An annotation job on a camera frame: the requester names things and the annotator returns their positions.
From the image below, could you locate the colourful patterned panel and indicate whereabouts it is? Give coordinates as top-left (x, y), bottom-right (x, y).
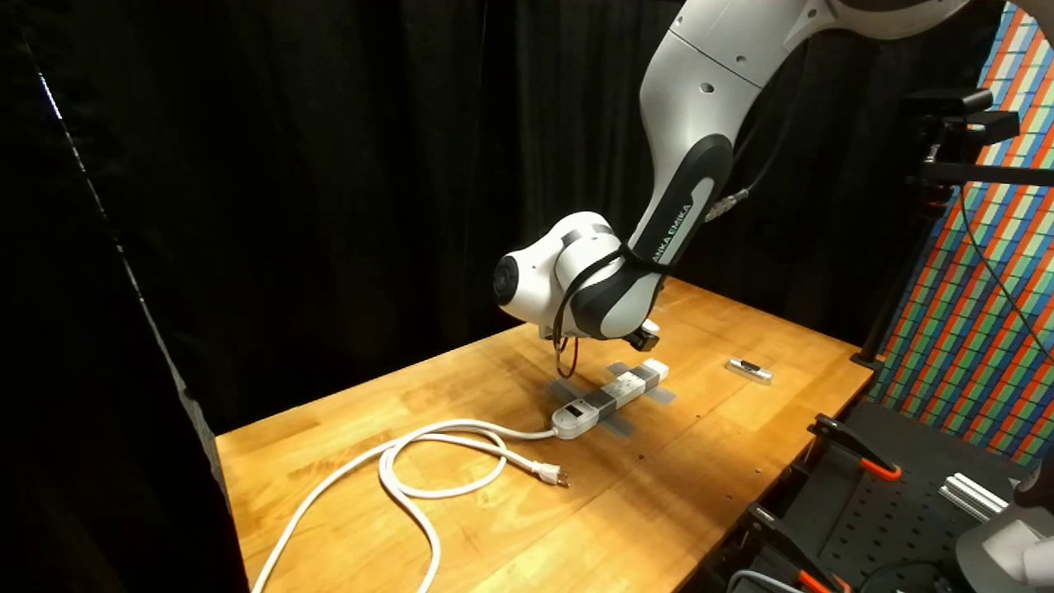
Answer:
top-left (865, 0), bottom-right (1054, 470)

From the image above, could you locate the white power strip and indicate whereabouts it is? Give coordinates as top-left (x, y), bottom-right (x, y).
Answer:
top-left (551, 358), bottom-right (670, 440)

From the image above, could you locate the grey tape strip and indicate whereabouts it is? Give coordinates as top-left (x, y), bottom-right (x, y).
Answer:
top-left (607, 361), bottom-right (679, 405)
top-left (545, 377), bottom-right (637, 439)

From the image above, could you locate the camera on mount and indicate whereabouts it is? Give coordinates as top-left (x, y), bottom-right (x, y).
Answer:
top-left (851, 86), bottom-right (1054, 371)

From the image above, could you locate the black curtain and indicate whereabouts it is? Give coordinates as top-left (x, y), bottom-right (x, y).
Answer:
top-left (0, 0), bottom-right (1012, 593)

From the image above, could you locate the white cable with plug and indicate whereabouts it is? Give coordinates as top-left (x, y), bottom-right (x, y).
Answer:
top-left (251, 419), bottom-right (571, 593)

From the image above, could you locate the grey cable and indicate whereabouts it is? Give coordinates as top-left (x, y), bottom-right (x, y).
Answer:
top-left (725, 568), bottom-right (806, 593)

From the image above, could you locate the black cable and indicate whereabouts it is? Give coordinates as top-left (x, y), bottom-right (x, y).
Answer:
top-left (958, 183), bottom-right (1054, 365)

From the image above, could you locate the black and orange clamp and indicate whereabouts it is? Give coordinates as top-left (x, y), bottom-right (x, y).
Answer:
top-left (806, 413), bottom-right (903, 483)
top-left (744, 503), bottom-right (852, 593)

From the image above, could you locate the silver aluminium rail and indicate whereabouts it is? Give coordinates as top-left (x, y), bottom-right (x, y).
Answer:
top-left (939, 472), bottom-right (1011, 525)

